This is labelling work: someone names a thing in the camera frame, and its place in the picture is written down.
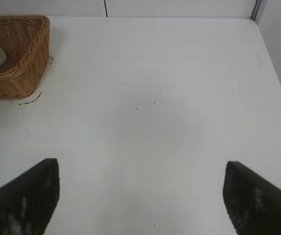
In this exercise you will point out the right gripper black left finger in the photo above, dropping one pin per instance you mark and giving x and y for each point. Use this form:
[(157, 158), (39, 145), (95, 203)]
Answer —
[(20, 200)]

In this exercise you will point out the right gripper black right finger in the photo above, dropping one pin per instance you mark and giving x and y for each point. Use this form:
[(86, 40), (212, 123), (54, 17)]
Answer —
[(258, 200)]

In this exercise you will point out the brown woven wicker basket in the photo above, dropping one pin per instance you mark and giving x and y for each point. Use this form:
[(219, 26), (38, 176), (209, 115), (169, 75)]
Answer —
[(23, 66)]

